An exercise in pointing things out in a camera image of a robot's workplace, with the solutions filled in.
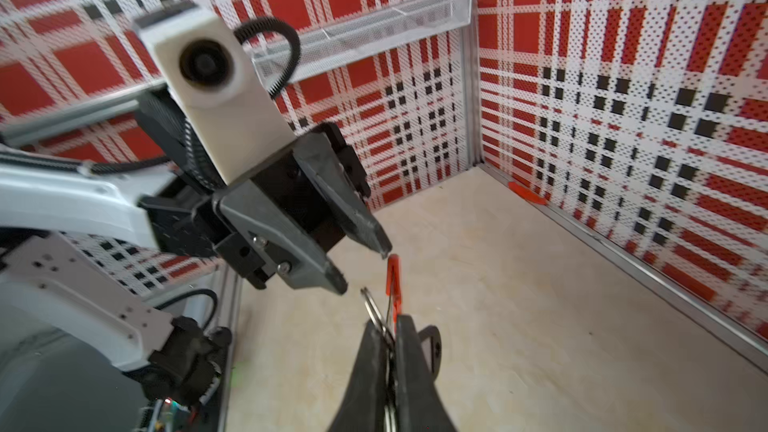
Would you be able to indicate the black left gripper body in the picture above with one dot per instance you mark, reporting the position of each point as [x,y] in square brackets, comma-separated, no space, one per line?
[185,221]

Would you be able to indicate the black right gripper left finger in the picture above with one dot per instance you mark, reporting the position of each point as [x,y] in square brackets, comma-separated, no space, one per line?
[364,401]

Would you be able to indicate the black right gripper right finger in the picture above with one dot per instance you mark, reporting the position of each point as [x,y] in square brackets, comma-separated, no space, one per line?
[418,404]

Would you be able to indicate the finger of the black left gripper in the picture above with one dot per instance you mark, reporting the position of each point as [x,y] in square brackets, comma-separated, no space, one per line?
[287,249]
[334,170]

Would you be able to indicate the black key tag with key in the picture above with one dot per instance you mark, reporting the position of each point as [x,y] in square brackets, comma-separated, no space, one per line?
[431,343]

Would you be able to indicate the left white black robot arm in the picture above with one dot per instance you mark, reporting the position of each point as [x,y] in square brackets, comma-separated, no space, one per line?
[83,246]

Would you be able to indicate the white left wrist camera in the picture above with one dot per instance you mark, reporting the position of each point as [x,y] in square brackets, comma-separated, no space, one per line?
[231,123]

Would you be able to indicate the white wire mesh basket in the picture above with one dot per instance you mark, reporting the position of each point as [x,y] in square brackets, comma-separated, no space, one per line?
[341,44]

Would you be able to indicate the red flat piece at wall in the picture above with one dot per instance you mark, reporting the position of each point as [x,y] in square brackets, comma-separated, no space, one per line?
[526,194]

